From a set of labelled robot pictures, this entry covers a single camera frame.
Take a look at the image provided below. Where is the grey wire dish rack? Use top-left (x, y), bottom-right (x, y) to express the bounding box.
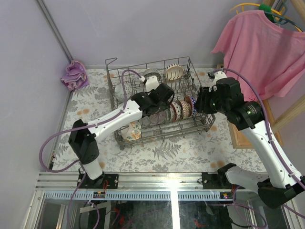
top-left (105, 56), bottom-right (215, 149)

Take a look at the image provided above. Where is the cream bowl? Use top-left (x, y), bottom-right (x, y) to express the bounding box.
top-left (165, 63), bottom-right (184, 81)

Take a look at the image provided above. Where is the brown lattice patterned bowl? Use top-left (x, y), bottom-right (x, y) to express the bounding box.
top-left (179, 101), bottom-right (191, 120)

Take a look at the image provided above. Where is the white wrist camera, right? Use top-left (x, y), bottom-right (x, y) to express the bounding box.
top-left (208, 71), bottom-right (227, 92)

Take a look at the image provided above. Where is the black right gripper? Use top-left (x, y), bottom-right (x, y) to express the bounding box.
top-left (193, 86), bottom-right (229, 115)

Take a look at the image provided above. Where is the wooden tray frame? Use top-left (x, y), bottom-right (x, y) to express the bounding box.
top-left (216, 63), bottom-right (284, 149)

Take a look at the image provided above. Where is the blue zigzag bowl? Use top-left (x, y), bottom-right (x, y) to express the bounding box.
top-left (190, 96), bottom-right (197, 115)

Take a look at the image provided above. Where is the floral table mat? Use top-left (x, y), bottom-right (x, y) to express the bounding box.
top-left (63, 69), bottom-right (265, 173)

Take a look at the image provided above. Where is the green diamond patterned bowl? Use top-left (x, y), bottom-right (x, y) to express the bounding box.
top-left (167, 106), bottom-right (174, 122)

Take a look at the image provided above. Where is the black patterned bowl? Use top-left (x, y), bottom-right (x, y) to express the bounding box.
top-left (142, 68), bottom-right (161, 81)

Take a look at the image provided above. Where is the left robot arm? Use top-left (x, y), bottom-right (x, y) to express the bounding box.
top-left (68, 83), bottom-right (174, 188)

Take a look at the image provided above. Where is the pink t-shirt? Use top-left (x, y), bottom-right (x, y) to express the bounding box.
top-left (212, 10), bottom-right (305, 100)

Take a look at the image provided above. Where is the white wrist camera,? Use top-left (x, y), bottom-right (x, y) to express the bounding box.
top-left (140, 75), bottom-right (159, 92)
top-left (208, 71), bottom-right (227, 92)

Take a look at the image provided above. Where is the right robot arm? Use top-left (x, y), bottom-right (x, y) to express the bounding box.
top-left (195, 77), bottom-right (305, 209)

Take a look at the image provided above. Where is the yellow clothes hanger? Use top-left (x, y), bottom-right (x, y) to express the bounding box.
top-left (229, 2), bottom-right (305, 32)

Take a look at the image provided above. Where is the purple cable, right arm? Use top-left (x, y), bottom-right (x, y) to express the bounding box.
top-left (208, 68), bottom-right (305, 229)

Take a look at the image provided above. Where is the yellow floral bowl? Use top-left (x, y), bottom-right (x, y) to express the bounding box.
top-left (121, 121), bottom-right (142, 141)

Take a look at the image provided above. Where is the teal clothes hanger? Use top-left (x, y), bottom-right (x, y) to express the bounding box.
top-left (258, 4), bottom-right (303, 32)

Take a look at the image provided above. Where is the pink scale patterned bowl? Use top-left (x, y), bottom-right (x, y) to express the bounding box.
top-left (171, 102), bottom-right (182, 122)

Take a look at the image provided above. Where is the grey dotted bowl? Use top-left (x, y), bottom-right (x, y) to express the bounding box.
top-left (114, 84), bottom-right (125, 102)

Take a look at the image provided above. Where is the purple crumpled cloth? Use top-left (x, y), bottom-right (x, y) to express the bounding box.
top-left (61, 60), bottom-right (90, 92)

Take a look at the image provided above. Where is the corner aluminium post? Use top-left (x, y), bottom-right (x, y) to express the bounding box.
top-left (35, 0), bottom-right (73, 62)

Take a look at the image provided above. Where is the purple striped bowl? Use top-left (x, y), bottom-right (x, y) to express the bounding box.
top-left (149, 111), bottom-right (167, 125)

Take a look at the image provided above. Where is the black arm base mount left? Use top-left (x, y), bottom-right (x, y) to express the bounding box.
top-left (77, 173), bottom-right (119, 190)

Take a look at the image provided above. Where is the red diamond patterned bowl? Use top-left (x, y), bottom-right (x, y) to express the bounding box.
top-left (184, 95), bottom-right (193, 105)

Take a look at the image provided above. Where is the white wrist camera, left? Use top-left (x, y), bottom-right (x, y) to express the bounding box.
top-left (140, 75), bottom-right (159, 92)

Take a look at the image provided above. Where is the aluminium frame rail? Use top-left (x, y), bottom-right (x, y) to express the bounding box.
top-left (35, 171), bottom-right (293, 191)

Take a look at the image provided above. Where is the slotted cable duct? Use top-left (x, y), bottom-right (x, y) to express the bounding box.
top-left (45, 190), bottom-right (233, 201)

